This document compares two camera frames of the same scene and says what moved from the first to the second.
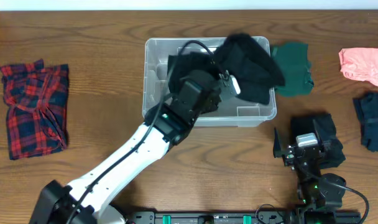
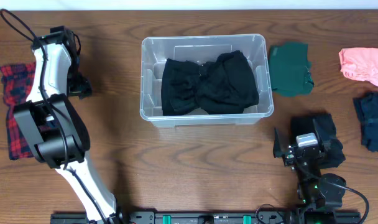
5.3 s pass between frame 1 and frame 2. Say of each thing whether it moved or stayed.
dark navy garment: stayed
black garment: moved
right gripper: stayed
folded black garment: stayed
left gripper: moved
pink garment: stayed
